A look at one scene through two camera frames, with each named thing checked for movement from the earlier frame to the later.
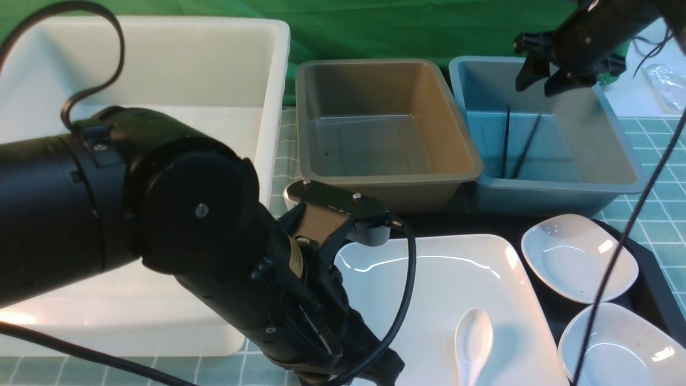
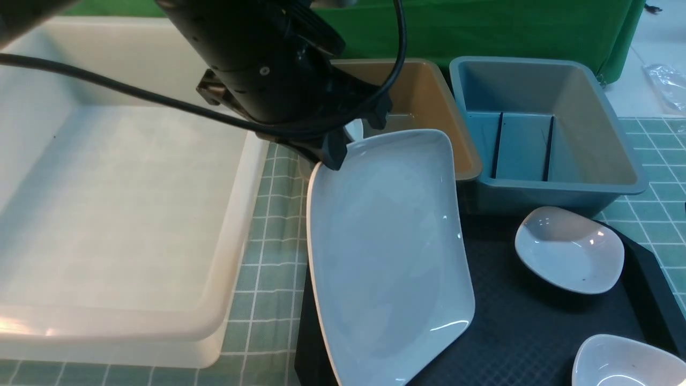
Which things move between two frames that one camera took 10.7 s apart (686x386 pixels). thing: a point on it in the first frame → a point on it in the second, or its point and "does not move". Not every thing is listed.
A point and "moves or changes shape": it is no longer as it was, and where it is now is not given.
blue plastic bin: (567, 154) does not move
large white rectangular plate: (454, 274) moves or changes shape
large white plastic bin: (219, 80) does not move
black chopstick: (527, 147) → (547, 152)
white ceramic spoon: (473, 339) → (355, 127)
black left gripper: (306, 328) → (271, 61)
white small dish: (628, 348) moves or changes shape
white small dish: (576, 257) moves or changes shape
